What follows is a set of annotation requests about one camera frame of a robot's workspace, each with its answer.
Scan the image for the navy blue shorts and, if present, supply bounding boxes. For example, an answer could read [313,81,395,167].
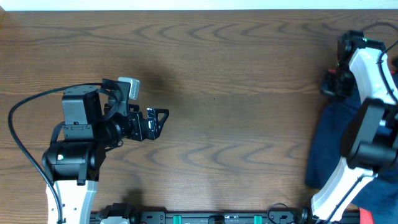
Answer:
[304,73,398,224]

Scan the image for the black mounting rail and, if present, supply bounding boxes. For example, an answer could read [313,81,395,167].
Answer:
[90,203,361,224]

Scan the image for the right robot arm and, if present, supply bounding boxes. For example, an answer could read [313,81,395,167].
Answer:
[300,30,397,223]

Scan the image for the red cloth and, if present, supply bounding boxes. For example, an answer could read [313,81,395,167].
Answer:
[359,208,374,224]

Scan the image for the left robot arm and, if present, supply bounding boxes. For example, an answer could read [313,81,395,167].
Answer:
[42,82,169,223]

